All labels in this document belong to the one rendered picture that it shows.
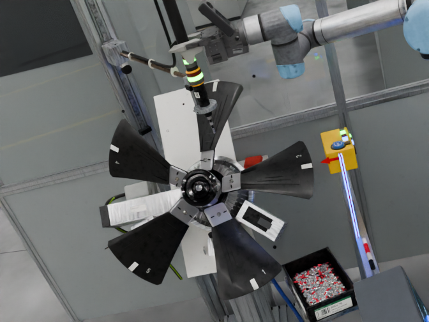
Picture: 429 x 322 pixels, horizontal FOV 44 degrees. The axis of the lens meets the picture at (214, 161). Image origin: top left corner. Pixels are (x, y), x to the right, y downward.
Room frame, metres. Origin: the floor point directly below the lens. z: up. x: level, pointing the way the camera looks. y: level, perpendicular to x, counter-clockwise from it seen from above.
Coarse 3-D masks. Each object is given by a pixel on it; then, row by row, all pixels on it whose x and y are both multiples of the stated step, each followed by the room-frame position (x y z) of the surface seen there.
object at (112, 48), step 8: (112, 40) 2.07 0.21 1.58; (120, 40) 2.04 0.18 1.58; (104, 48) 2.02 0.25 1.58; (112, 48) 1.97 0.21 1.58; (120, 48) 1.98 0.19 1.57; (128, 48) 1.99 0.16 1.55; (112, 56) 1.97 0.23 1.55; (120, 56) 1.98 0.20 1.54; (112, 64) 2.01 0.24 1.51; (120, 64) 1.97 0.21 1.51
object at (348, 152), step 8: (344, 128) 1.72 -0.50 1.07; (328, 136) 1.70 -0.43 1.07; (336, 136) 1.68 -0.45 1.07; (328, 144) 1.65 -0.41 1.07; (344, 144) 1.61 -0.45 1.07; (352, 144) 1.60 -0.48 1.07; (328, 152) 1.60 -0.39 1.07; (336, 152) 1.59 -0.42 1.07; (344, 152) 1.58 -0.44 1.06; (352, 152) 1.58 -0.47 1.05; (336, 160) 1.59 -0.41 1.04; (344, 160) 1.58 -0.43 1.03; (352, 160) 1.58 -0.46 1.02; (336, 168) 1.59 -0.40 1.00; (352, 168) 1.58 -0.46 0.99
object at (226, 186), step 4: (224, 176) 1.50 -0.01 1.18; (228, 176) 1.49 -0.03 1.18; (232, 176) 1.48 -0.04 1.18; (236, 176) 1.47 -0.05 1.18; (224, 180) 1.48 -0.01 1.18; (228, 180) 1.47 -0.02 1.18; (236, 180) 1.45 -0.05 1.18; (224, 184) 1.45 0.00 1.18; (228, 184) 1.45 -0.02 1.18; (232, 184) 1.44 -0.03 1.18; (236, 184) 1.43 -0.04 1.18; (240, 184) 1.42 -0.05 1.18; (224, 188) 1.43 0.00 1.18; (228, 188) 1.42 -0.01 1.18; (232, 188) 1.41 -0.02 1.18; (236, 188) 1.40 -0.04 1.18
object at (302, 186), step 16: (304, 144) 1.47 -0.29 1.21; (272, 160) 1.47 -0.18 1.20; (288, 160) 1.44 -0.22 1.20; (304, 160) 1.41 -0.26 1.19; (240, 176) 1.46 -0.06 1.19; (256, 176) 1.42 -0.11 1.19; (272, 176) 1.39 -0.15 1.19; (288, 176) 1.37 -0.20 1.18; (304, 176) 1.35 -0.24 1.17; (272, 192) 1.34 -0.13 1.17; (288, 192) 1.32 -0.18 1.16; (304, 192) 1.31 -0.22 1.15
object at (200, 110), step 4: (184, 80) 1.49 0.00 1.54; (188, 84) 1.47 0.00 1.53; (188, 88) 1.47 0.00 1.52; (192, 88) 1.46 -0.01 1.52; (192, 92) 1.46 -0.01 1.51; (192, 96) 1.47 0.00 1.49; (196, 100) 1.46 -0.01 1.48; (212, 100) 1.46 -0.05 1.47; (196, 104) 1.47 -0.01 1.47; (212, 104) 1.43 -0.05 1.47; (216, 104) 1.44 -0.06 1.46; (196, 108) 1.45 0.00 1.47; (200, 108) 1.44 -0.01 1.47; (204, 108) 1.43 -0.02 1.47; (208, 108) 1.42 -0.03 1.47; (212, 108) 1.42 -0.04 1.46; (196, 112) 1.44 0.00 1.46; (200, 112) 1.42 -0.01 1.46; (204, 112) 1.42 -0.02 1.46
